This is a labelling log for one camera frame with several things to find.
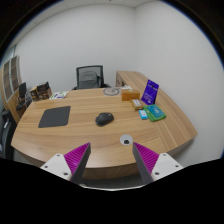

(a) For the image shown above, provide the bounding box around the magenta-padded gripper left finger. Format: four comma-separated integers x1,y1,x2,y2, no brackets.
40,142,92,185

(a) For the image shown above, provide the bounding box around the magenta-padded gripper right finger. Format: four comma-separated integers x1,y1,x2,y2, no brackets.
132,142,184,185

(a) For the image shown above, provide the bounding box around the black computer mouse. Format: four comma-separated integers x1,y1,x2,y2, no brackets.
95,112,115,127

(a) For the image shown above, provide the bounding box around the dark grey mouse pad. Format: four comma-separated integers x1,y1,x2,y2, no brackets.
37,105,72,129

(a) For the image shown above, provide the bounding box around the small blue packet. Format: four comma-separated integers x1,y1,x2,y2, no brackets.
138,109,149,121

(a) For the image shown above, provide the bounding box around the green packet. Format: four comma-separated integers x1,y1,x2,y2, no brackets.
143,104,167,123

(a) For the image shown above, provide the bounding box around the small tan labelled box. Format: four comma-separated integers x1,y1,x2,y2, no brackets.
130,98,144,111

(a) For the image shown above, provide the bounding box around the white and green leaflet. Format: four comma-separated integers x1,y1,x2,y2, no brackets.
49,90,70,101

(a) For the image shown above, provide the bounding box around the brown cardboard box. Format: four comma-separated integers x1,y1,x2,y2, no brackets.
121,89,141,102

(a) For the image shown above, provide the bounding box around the purple retail package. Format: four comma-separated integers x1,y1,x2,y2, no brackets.
140,79,160,106

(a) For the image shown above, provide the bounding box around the dark printed box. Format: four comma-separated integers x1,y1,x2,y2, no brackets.
29,81,53,102

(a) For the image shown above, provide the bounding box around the grey backpack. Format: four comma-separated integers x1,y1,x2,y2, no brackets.
79,70,101,89

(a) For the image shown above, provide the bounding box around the black mesh office chair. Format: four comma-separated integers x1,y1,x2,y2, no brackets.
71,64,113,91

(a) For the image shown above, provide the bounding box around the wooden shelf unit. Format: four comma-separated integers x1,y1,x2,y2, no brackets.
0,54,23,124

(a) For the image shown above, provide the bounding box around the round silver cable grommet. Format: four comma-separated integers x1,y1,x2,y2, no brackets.
119,134,134,146

